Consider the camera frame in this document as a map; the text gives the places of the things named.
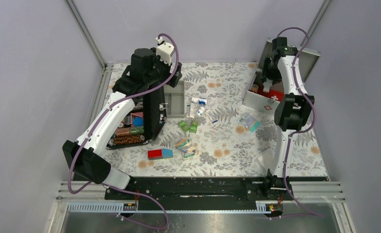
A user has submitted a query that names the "white plastic bottle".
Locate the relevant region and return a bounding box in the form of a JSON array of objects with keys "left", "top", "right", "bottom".
[{"left": 263, "top": 80, "right": 273, "bottom": 93}]

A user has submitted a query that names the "brown medicine bottle orange cap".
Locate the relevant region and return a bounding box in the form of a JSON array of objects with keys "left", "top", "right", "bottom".
[{"left": 249, "top": 84, "right": 259, "bottom": 93}]

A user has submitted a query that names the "red first aid pouch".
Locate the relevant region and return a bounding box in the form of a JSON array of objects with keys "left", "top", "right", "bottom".
[{"left": 263, "top": 89, "right": 284, "bottom": 102}]

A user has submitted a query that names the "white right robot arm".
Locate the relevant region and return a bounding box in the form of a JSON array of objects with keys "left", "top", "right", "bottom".
[{"left": 262, "top": 37, "right": 315, "bottom": 200}]

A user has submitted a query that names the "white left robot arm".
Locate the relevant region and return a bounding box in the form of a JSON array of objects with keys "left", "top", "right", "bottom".
[{"left": 62, "top": 42, "right": 182, "bottom": 200}]

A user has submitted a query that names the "grey metal box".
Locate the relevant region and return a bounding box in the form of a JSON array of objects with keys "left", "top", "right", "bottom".
[{"left": 243, "top": 39, "right": 321, "bottom": 114}]

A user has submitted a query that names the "clear bag teal item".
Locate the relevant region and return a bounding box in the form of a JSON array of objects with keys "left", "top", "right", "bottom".
[{"left": 237, "top": 114, "right": 261, "bottom": 132}]

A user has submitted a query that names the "white blue small tube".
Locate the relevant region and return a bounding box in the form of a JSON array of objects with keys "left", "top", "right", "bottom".
[{"left": 204, "top": 109, "right": 218, "bottom": 124}]

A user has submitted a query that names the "white bandage roll blue label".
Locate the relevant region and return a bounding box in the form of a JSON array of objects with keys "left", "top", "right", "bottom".
[{"left": 191, "top": 97, "right": 207, "bottom": 105}]

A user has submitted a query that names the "white flat wrapped bandage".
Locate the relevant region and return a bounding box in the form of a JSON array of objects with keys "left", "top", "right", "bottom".
[{"left": 189, "top": 103, "right": 198, "bottom": 118}]

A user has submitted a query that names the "green wind oil box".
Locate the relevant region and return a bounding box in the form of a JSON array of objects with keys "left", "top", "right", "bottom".
[{"left": 189, "top": 120, "right": 199, "bottom": 133}]

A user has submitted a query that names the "grey plastic tray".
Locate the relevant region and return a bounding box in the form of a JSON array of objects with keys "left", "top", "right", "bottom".
[{"left": 164, "top": 81, "right": 185, "bottom": 118}]

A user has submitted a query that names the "striped bandage packet stack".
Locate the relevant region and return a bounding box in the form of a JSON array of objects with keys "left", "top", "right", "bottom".
[{"left": 174, "top": 137, "right": 197, "bottom": 159}]

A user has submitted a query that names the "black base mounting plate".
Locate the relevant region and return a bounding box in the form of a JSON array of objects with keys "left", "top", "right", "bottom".
[{"left": 104, "top": 177, "right": 292, "bottom": 211}]

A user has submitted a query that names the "red blue box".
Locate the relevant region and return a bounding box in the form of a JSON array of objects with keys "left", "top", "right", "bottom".
[{"left": 148, "top": 149, "right": 174, "bottom": 160}]

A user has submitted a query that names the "black open case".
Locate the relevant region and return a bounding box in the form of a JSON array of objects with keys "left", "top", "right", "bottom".
[{"left": 106, "top": 65, "right": 170, "bottom": 150}]

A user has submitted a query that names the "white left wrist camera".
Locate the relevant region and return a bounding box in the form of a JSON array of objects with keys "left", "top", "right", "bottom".
[{"left": 156, "top": 37, "right": 175, "bottom": 66}]

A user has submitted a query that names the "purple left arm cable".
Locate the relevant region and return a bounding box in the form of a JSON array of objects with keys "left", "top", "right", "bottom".
[{"left": 67, "top": 33, "right": 180, "bottom": 230}]

